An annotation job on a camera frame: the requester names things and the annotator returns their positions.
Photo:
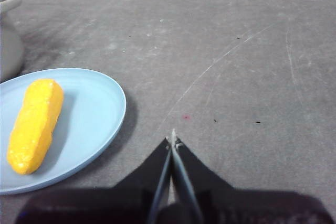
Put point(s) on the pale green electric steamer pot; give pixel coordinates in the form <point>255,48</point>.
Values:
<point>9,45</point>

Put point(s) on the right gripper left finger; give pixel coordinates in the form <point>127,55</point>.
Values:
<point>149,171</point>

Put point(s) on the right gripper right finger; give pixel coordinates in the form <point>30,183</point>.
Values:
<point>194,174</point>

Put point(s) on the blue round plate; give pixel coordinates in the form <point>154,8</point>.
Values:
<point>86,119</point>

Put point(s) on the yellow corn cob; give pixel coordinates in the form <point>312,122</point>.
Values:
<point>34,124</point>

